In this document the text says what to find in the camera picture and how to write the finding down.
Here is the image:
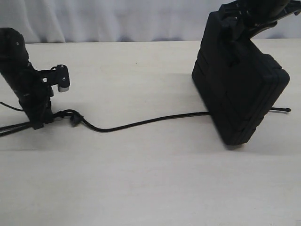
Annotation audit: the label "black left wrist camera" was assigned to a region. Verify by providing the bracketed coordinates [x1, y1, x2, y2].
[39, 65, 71, 92]

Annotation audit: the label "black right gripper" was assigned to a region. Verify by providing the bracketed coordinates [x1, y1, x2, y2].
[218, 0, 301, 42]

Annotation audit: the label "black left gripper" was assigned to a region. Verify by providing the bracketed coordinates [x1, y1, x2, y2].
[18, 68, 53, 130]

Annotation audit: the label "black plastic carrying case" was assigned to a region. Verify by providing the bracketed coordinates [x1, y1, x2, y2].
[192, 12, 290, 145]

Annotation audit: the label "black braided rope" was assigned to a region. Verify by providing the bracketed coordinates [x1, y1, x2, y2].
[0, 107, 292, 137]

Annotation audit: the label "white backdrop curtain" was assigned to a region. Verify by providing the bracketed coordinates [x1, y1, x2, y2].
[0, 0, 301, 44]

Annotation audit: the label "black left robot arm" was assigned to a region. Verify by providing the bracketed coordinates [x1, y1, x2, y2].
[0, 28, 51, 129]

